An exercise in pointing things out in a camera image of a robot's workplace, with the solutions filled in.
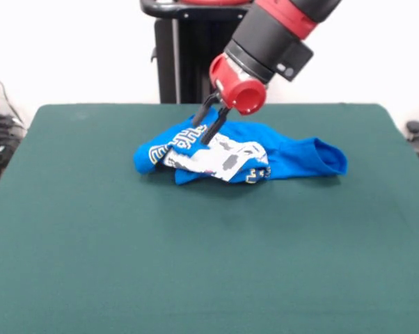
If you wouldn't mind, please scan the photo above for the black cable tangle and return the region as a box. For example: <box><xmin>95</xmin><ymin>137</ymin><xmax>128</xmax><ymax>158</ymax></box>
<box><xmin>0</xmin><ymin>64</ymin><xmax>28</xmax><ymax>184</ymax></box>

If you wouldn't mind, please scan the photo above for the black office chair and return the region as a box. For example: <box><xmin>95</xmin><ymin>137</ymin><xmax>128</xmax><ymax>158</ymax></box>
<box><xmin>405</xmin><ymin>120</ymin><xmax>419</xmax><ymax>175</ymax></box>

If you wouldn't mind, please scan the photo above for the blue printed T-shirt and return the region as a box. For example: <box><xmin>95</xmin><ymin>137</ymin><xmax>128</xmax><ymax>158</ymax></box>
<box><xmin>132</xmin><ymin>106</ymin><xmax>349</xmax><ymax>186</ymax></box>

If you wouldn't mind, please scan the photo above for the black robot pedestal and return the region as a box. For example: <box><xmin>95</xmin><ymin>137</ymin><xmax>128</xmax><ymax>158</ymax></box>
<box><xmin>139</xmin><ymin>0</ymin><xmax>255</xmax><ymax>104</ymax></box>

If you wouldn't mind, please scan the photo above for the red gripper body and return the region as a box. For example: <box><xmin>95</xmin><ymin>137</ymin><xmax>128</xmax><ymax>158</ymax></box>
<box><xmin>208</xmin><ymin>53</ymin><xmax>267</xmax><ymax>116</ymax></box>

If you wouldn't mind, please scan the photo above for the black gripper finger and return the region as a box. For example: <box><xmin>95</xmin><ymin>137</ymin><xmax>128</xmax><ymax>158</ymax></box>
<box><xmin>191</xmin><ymin>91</ymin><xmax>220</xmax><ymax>127</ymax></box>
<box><xmin>200</xmin><ymin>106</ymin><xmax>230</xmax><ymax>145</ymax></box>

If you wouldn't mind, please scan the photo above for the dark green table cloth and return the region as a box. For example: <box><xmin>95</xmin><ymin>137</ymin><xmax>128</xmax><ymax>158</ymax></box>
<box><xmin>0</xmin><ymin>102</ymin><xmax>419</xmax><ymax>334</ymax></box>

